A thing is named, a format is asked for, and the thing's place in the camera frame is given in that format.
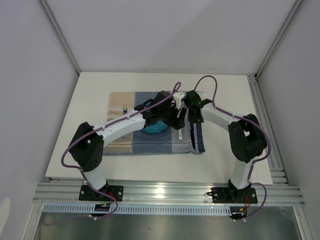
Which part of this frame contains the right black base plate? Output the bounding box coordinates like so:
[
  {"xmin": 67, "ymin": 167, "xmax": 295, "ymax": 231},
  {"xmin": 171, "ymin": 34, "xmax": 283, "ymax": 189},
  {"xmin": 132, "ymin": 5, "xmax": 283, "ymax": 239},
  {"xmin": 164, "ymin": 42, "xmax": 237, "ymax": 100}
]
[{"xmin": 206, "ymin": 187, "xmax": 258, "ymax": 204}]

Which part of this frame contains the left aluminium frame post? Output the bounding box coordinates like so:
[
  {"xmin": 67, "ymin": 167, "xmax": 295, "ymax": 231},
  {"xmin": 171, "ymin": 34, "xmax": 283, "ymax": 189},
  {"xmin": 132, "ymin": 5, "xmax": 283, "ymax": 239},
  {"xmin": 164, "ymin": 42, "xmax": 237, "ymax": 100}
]
[{"xmin": 37, "ymin": 0, "xmax": 81, "ymax": 76}]

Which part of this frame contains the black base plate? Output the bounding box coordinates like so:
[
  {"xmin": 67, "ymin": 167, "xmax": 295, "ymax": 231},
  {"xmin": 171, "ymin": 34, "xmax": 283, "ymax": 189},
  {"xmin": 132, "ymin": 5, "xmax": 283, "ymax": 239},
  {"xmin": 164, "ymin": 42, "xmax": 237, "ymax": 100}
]
[
  {"xmin": 78, "ymin": 184, "xmax": 124, "ymax": 202},
  {"xmin": 206, "ymin": 187, "xmax": 258, "ymax": 204}
]

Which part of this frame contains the blue beige checked cloth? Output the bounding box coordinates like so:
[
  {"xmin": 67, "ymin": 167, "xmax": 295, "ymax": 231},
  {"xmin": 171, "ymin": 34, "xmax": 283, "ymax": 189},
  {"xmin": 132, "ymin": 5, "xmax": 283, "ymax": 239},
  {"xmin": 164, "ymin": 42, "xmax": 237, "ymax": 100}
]
[{"xmin": 103, "ymin": 91, "xmax": 205, "ymax": 156}]

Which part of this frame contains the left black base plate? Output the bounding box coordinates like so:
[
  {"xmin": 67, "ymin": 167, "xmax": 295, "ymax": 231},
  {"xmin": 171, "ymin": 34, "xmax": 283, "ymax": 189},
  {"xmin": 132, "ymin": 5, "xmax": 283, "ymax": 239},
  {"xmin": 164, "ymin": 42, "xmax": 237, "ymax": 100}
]
[{"xmin": 78, "ymin": 184, "xmax": 124, "ymax": 202}]

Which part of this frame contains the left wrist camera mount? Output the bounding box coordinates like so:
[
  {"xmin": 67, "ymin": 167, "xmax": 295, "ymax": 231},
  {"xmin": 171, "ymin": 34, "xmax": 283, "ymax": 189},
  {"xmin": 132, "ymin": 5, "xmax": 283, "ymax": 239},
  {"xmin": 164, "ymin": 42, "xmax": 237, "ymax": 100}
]
[{"xmin": 172, "ymin": 91, "xmax": 187, "ymax": 110}]

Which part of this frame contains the white slotted cable duct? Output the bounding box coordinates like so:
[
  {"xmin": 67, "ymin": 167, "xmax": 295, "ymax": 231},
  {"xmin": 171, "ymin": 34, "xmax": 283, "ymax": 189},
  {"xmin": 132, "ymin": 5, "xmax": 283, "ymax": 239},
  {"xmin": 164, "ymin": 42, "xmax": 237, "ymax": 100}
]
[{"xmin": 42, "ymin": 203, "xmax": 232, "ymax": 216}]

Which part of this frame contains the right aluminium frame post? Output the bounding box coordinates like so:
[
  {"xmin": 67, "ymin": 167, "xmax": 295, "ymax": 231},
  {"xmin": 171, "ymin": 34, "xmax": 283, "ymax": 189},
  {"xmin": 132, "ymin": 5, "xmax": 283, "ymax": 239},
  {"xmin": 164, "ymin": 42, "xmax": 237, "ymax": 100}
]
[{"xmin": 255, "ymin": 0, "xmax": 306, "ymax": 81}]

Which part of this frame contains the teal dotted plate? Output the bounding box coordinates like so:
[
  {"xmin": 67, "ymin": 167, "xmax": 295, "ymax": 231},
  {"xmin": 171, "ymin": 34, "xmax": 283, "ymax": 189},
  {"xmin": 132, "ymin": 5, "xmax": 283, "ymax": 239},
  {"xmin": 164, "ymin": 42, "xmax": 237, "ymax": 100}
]
[{"xmin": 141, "ymin": 99, "xmax": 169, "ymax": 134}]

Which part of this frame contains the aluminium mounting rail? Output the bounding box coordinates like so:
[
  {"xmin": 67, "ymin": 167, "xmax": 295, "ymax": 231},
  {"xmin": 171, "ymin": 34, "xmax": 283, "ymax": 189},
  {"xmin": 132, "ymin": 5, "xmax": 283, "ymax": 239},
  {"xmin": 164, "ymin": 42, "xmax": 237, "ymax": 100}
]
[{"xmin": 32, "ymin": 178, "xmax": 305, "ymax": 207}]

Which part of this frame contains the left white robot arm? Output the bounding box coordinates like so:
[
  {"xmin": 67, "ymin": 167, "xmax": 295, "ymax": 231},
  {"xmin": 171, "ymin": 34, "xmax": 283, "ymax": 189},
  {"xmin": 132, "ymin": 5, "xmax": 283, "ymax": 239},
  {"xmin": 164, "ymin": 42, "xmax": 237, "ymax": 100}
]
[{"xmin": 67, "ymin": 90, "xmax": 187, "ymax": 201}]

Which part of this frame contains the aluminium frame post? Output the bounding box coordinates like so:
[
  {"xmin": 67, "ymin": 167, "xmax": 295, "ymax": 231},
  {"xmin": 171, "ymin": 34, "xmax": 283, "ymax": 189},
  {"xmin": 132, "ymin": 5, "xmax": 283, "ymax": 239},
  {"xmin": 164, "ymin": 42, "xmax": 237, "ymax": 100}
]
[
  {"xmin": 37, "ymin": 0, "xmax": 81, "ymax": 76},
  {"xmin": 255, "ymin": 0, "xmax": 306, "ymax": 81}
]

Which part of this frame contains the purple knife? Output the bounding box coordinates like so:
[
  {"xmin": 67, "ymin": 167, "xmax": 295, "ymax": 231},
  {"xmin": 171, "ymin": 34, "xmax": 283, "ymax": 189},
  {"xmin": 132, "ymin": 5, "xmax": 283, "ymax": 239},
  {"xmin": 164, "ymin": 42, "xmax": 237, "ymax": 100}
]
[{"xmin": 190, "ymin": 122, "xmax": 196, "ymax": 150}]

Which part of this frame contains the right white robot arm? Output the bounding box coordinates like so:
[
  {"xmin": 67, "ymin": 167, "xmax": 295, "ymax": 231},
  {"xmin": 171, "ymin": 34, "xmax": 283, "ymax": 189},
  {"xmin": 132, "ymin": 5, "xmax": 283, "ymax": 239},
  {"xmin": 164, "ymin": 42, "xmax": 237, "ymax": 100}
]
[{"xmin": 184, "ymin": 90, "xmax": 271, "ymax": 202}]

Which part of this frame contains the white ceramic spoon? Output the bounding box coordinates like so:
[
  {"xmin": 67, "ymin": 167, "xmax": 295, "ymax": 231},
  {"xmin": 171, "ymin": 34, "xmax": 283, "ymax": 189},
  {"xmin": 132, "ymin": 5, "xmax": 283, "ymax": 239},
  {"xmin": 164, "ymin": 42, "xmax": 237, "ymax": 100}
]
[{"xmin": 178, "ymin": 129, "xmax": 183, "ymax": 140}]

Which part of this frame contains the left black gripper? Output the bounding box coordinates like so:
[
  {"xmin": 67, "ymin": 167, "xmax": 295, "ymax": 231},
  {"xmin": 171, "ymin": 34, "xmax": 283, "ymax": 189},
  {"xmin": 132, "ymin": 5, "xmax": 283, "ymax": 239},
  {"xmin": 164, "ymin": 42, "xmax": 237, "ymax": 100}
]
[{"xmin": 158, "ymin": 102, "xmax": 187, "ymax": 130}]

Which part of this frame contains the purple teal fork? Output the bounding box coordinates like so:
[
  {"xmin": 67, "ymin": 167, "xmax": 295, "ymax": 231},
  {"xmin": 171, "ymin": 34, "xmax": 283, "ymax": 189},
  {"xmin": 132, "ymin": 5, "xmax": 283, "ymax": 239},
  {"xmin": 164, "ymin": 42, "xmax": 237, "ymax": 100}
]
[{"xmin": 121, "ymin": 104, "xmax": 129, "ymax": 139}]

